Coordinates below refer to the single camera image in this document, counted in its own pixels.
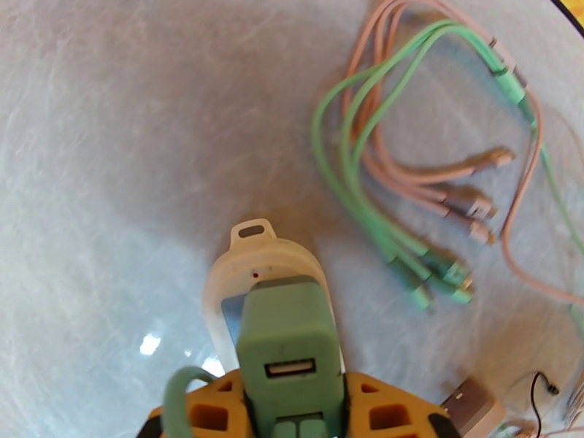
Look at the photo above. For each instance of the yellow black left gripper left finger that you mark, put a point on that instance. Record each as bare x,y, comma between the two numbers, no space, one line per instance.
205,414

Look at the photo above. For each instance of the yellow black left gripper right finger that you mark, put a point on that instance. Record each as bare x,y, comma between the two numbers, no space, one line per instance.
388,405

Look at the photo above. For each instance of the beige usb plug adapter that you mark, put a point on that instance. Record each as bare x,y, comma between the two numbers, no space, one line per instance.
474,411

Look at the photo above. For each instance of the green usb plug adapter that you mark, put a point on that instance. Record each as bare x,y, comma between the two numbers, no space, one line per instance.
287,322

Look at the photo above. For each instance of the long white power strip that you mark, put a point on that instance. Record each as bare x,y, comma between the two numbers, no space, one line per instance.
273,256

